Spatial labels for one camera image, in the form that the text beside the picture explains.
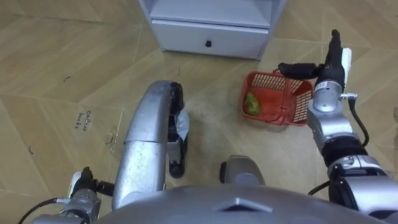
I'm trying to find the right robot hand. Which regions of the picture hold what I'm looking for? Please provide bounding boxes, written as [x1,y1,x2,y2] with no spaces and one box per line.
[277,29,353,90]

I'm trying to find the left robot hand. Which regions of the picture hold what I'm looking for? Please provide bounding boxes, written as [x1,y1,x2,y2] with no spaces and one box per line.
[67,166,115,198]

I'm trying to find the red plastic basket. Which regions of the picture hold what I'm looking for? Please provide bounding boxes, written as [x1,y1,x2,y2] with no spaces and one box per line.
[238,68,314,127]

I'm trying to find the robot legs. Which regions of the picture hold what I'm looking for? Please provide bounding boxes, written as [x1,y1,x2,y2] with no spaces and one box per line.
[111,80,266,211]

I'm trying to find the green soft toy fruit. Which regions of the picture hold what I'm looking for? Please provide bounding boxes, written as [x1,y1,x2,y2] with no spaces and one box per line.
[243,91,262,116]

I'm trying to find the white cabinet with drawer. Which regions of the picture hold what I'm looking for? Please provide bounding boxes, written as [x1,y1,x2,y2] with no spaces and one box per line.
[137,0,287,61]

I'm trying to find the robot body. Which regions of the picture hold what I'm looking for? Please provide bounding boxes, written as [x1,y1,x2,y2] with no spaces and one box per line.
[93,184,391,224]

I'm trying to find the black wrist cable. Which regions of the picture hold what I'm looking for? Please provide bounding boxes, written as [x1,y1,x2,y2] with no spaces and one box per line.
[17,197,71,224]
[307,92,370,196]

